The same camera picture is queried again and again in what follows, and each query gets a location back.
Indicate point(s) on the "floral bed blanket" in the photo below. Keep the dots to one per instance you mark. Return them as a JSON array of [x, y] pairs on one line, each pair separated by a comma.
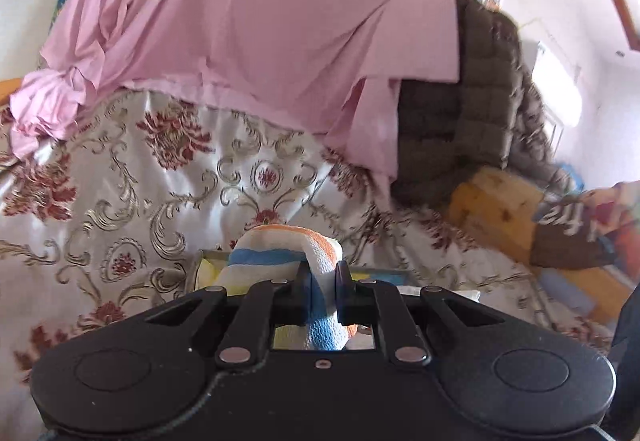
[[150, 201]]

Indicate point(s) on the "pink sheet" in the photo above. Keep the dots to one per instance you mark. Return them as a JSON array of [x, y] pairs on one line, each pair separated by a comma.
[[250, 21]]

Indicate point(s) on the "white air conditioner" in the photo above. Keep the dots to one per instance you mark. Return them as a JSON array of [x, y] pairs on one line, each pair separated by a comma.
[[557, 81]]

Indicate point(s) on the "colourful patchwork cloth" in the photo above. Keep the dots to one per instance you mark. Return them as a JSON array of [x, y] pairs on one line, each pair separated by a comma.
[[615, 211]]

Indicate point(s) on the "brown printed cloth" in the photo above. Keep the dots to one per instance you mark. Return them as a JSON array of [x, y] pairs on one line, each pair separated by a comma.
[[565, 241]]

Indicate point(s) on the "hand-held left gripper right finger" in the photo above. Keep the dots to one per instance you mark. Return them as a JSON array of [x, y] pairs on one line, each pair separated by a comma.
[[342, 293]]

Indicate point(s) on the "dark cloth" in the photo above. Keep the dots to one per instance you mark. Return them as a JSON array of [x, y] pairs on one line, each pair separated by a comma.
[[627, 361]]

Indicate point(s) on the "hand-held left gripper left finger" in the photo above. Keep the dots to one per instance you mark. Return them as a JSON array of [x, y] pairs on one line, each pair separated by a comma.
[[301, 293]]

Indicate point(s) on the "brown quilted jacket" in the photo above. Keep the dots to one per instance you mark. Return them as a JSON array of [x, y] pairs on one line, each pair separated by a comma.
[[470, 121]]

